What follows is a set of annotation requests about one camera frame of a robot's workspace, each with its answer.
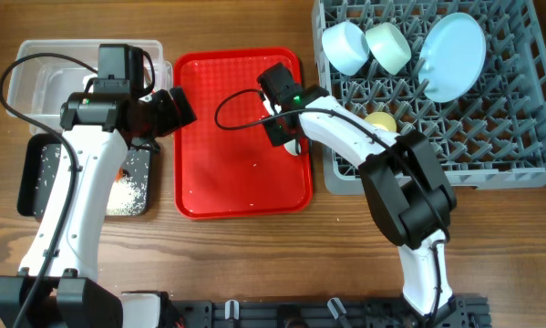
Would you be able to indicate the black waste tray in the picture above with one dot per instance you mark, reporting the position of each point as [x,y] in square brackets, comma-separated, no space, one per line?
[33,151]

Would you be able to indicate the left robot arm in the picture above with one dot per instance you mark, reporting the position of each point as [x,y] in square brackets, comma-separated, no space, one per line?
[56,284]

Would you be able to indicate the white rice pile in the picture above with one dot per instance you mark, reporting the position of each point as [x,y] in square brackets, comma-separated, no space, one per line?
[128,197]

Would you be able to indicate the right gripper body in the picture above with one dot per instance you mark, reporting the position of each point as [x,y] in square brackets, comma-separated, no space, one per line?
[281,132]

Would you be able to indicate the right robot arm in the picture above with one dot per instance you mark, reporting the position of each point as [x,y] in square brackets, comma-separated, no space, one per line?
[408,193]

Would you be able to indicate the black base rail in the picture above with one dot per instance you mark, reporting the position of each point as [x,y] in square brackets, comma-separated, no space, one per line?
[334,313]

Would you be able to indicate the red serving tray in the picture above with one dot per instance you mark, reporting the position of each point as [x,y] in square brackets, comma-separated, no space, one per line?
[225,166]

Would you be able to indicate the grey dishwasher rack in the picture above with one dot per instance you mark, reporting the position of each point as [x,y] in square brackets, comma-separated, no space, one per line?
[494,136]

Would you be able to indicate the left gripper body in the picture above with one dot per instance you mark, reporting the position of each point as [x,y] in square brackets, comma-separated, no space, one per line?
[161,116]

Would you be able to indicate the green bowl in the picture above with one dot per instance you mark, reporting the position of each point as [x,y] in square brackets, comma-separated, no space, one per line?
[389,47]

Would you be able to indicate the light blue plate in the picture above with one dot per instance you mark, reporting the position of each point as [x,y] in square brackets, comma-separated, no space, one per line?
[455,52]

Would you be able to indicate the yellow cup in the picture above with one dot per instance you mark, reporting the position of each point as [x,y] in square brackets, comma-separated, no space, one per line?
[382,120]

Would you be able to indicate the clear plastic waste bin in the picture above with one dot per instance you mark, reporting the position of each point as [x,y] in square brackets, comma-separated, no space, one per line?
[40,86]

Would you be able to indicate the white plastic spoon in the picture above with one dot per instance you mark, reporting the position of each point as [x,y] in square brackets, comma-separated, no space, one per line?
[293,146]

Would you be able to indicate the orange carrot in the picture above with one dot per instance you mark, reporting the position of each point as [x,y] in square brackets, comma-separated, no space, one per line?
[120,175]

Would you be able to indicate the light blue bowl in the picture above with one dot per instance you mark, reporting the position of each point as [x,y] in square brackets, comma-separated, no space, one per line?
[345,47]

